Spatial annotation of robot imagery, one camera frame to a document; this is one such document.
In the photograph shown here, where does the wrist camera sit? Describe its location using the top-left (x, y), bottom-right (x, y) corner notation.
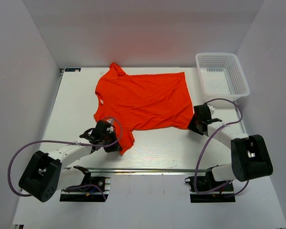
top-left (106, 119), bottom-right (116, 132)
top-left (207, 104), bottom-right (215, 116)

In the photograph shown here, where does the orange t shirt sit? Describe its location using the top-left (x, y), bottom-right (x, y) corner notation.
top-left (94, 63), bottom-right (194, 155)

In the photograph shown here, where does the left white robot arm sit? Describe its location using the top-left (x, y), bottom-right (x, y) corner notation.
top-left (19, 117), bottom-right (122, 202)

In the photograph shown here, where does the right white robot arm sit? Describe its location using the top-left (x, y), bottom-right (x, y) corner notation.
top-left (188, 104), bottom-right (274, 190)

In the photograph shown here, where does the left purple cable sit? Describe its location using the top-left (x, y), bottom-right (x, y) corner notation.
top-left (7, 116), bottom-right (123, 201)

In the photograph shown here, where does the blue label sticker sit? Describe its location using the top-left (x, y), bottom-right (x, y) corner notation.
top-left (64, 68), bottom-right (81, 72)

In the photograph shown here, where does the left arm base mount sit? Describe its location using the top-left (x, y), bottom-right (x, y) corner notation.
top-left (57, 166), bottom-right (111, 202)

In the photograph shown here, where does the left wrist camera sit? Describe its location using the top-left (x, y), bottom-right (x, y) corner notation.
top-left (106, 119), bottom-right (116, 132)

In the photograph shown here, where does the white plastic mesh basket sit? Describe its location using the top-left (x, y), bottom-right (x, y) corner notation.
top-left (195, 52), bottom-right (250, 101)

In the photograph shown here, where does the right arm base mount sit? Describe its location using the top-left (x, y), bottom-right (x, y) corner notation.
top-left (184, 176), bottom-right (235, 203)

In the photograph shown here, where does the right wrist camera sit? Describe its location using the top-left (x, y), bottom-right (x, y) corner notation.
top-left (207, 104), bottom-right (215, 116)

